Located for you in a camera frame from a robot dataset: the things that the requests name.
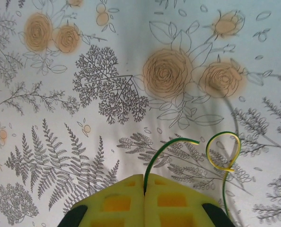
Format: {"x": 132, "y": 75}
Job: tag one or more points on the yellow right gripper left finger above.
{"x": 116, "y": 203}

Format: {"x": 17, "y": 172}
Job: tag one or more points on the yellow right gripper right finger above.
{"x": 178, "y": 203}

